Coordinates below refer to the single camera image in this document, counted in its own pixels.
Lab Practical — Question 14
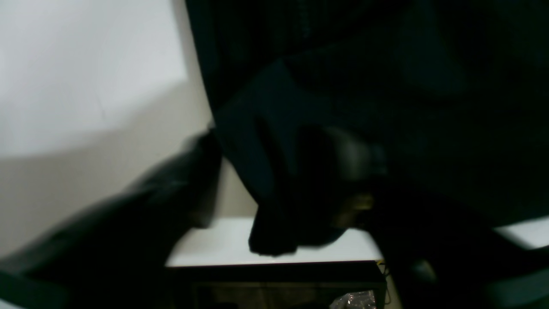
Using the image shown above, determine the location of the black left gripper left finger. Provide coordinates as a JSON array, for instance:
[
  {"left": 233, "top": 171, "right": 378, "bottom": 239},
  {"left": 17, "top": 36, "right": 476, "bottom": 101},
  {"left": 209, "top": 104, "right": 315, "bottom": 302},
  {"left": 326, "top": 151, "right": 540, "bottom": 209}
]
[{"left": 0, "top": 131, "right": 222, "bottom": 309}]

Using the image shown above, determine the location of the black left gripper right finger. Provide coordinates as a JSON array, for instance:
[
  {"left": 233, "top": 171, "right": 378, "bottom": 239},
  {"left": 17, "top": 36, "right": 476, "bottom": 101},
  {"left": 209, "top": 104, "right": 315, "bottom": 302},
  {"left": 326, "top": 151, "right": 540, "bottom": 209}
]
[{"left": 331, "top": 129, "right": 548, "bottom": 309}]

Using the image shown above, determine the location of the black printed T-shirt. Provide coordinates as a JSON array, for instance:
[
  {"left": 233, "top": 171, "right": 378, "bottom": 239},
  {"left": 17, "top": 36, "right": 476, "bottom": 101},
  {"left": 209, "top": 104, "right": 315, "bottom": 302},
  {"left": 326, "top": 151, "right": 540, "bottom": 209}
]
[{"left": 186, "top": 0, "right": 548, "bottom": 256}]

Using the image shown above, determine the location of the black computer case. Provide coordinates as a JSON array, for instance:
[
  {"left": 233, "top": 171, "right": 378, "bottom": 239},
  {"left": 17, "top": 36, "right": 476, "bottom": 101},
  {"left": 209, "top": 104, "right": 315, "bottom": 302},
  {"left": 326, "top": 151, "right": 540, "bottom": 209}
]
[{"left": 168, "top": 261, "right": 387, "bottom": 309}]

